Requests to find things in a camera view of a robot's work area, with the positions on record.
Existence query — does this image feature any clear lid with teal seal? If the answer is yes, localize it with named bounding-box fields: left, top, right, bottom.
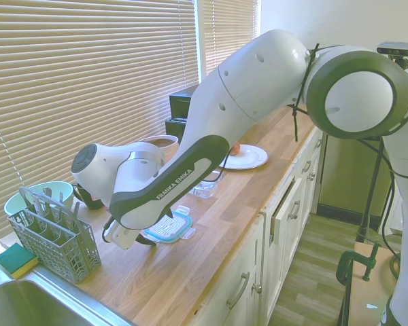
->
left=143, top=205, right=195, bottom=245

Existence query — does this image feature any pink mixing bowl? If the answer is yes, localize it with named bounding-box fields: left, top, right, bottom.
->
left=137, top=134, right=180, bottom=160

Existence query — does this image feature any black camera stand pole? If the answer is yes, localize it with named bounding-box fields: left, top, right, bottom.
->
left=355, top=135, right=387, bottom=242

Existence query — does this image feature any stainless steel dishwasher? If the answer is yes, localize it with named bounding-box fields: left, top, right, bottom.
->
left=318, top=130, right=401, bottom=218

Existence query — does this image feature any white cabinet beside dishwasher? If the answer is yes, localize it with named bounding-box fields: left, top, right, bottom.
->
left=382, top=189, right=407, bottom=235

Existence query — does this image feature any white kitchen cabinet run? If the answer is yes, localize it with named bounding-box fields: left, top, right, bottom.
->
left=186, top=124, right=329, bottom=326

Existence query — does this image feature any green and yellow sponge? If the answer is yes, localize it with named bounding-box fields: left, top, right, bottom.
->
left=0, top=242, right=40, bottom=280

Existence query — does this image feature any dark mug with sticker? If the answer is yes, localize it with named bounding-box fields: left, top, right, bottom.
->
left=71, top=181, right=107, bottom=211

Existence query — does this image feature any green metal clamp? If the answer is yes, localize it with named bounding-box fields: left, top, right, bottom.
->
left=336, top=240, right=381, bottom=287

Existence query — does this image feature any green hose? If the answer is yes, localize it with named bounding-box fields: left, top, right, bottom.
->
left=389, top=253, right=403, bottom=276

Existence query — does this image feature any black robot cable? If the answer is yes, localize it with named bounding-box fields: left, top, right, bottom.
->
left=290, top=43, right=408, bottom=262

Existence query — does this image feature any mint green bowl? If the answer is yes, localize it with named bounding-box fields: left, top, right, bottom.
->
left=3, top=181, right=74, bottom=219

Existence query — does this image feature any clear glass food container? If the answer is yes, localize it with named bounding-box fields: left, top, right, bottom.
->
left=189, top=179, right=219, bottom=199

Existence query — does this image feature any grey camera on stand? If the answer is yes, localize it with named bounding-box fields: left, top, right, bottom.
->
left=376, top=41, right=408, bottom=67

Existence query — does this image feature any narrow beige window blind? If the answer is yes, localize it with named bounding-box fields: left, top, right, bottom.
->
left=201, top=0, right=260, bottom=81

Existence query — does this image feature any grey plastic cutlery basket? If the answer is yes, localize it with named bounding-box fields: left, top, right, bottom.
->
left=7, top=185, right=102, bottom=285

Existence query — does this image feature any black microwave oven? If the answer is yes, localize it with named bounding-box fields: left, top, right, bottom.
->
left=169, top=84, right=205, bottom=119

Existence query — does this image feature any brown robot mount table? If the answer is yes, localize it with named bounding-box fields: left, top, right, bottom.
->
left=339, top=240, right=408, bottom=326

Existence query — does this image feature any wide beige window blind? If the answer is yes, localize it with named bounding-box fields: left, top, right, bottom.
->
left=0, top=0, right=200, bottom=244

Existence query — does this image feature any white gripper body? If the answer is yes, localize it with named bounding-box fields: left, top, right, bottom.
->
left=104, top=220, right=141, bottom=251

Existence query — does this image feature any white round plate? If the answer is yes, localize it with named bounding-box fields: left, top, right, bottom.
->
left=219, top=144, right=269, bottom=170

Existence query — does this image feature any stainless steel sink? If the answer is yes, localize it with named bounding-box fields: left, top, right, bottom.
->
left=0, top=268, right=137, bottom=326

